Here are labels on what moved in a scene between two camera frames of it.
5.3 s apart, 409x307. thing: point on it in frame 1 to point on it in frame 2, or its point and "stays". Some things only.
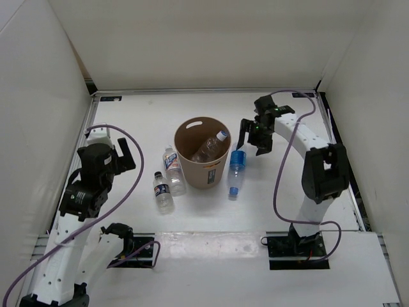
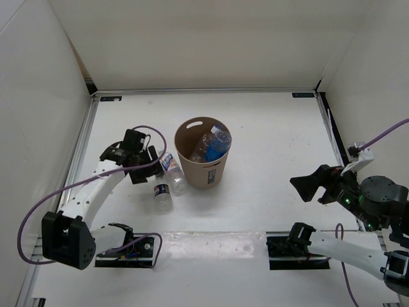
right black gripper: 264,146 to 326,176
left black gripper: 126,162 to 151,170
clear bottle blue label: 236,168 to 219,144
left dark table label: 110,98 stays
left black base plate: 142,259 stays
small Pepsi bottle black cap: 164,199 stays
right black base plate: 289,252 stays
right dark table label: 300,95 stays
